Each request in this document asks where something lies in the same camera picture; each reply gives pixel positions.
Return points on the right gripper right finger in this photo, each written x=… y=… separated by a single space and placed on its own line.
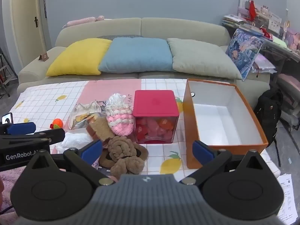
x=213 y=162

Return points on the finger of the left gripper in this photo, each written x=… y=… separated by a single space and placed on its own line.
x=18 y=128
x=47 y=138

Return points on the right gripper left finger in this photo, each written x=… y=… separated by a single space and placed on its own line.
x=81 y=160

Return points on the brown bear-shaped plush pad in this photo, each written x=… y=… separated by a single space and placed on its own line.
x=99 y=129

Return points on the brown plush dog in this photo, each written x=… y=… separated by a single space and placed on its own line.
x=122 y=156

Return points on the cream drawstring cloth bag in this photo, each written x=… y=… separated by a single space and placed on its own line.
x=82 y=114

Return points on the pink white crochet pouch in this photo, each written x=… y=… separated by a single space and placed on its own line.
x=119 y=114

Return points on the orange knitted ball toy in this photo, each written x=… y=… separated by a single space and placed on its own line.
x=56 y=123

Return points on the orange cardboard box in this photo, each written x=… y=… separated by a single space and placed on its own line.
x=219 y=115

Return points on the red cube container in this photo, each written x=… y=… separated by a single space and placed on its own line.
x=155 y=115

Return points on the black backpack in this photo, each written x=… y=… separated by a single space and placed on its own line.
x=268 y=112

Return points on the beige fabric sofa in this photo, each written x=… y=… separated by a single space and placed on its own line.
x=34 y=73

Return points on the yellow cushion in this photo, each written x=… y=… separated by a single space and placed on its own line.
x=80 y=58

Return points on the paper sheets on floor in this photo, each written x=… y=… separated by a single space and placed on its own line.
x=287 y=212

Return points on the grey-green cushion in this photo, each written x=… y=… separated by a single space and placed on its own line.
x=201 y=58

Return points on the blue cushion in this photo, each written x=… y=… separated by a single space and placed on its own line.
x=135 y=55

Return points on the blue anime print pillow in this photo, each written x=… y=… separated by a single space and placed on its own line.
x=243 y=50

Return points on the cluttered desk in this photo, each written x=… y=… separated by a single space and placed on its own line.
x=267 y=70

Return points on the cream door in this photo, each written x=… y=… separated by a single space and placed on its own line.
x=27 y=30

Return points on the pink plush on sofa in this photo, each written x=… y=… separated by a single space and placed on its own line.
x=83 y=21

